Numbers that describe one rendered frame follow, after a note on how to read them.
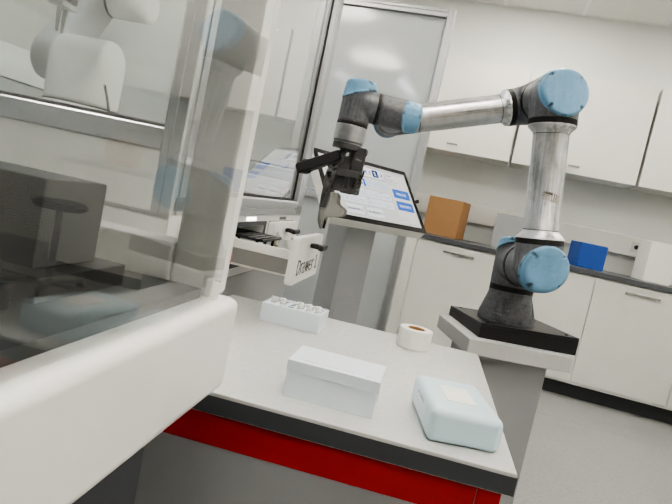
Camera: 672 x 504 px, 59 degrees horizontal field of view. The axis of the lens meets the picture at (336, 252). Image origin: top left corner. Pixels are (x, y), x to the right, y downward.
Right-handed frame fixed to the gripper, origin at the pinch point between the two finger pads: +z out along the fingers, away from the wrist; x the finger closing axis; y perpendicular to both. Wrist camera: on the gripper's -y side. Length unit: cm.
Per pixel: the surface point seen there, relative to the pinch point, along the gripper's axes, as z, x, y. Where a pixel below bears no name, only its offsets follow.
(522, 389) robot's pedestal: 30, 14, 59
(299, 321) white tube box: 18.5, -28.5, 5.5
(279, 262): 10.3, -12.8, -4.8
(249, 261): 11.8, -12.8, -11.7
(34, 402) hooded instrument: 6, -115, 8
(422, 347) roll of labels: 18.7, -21.5, 30.5
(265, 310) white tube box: 18.2, -28.3, -1.8
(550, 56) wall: -151, 356, 86
